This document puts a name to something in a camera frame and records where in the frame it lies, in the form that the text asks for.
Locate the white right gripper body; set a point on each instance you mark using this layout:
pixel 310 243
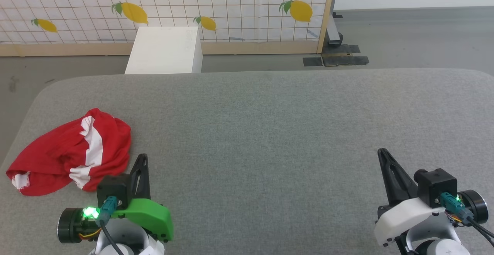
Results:
pixel 409 216

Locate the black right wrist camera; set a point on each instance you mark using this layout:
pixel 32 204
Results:
pixel 436 187

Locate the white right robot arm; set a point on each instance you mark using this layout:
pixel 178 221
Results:
pixel 436 243

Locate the red and white shirt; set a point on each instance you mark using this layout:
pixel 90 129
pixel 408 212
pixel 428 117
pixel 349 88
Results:
pixel 65 158

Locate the white paper label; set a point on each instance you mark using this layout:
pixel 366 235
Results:
pixel 152 249

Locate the lemon print partition screen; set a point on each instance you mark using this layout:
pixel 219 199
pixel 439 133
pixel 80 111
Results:
pixel 173 0

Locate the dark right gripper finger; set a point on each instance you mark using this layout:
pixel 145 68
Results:
pixel 395 181

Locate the grey metal stand leg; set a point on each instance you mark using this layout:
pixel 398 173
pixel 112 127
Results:
pixel 332 35

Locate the small black floor patch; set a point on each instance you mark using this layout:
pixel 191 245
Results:
pixel 312 61

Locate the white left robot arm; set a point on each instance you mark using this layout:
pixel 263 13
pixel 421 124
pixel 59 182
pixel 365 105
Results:
pixel 127 239

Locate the grey fabric sofa cushion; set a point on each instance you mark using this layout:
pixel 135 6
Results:
pixel 270 139

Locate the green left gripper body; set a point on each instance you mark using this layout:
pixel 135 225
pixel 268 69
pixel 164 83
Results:
pixel 150 216

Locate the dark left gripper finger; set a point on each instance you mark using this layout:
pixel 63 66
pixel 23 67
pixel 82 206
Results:
pixel 141 178

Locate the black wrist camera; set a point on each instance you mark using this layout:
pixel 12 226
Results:
pixel 436 187
pixel 112 191

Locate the white box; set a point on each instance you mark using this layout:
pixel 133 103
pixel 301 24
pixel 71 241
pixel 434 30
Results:
pixel 166 50

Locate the large black floor plate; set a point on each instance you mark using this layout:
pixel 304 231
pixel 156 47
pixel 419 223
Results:
pixel 343 56

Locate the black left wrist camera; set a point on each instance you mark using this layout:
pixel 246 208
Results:
pixel 112 191

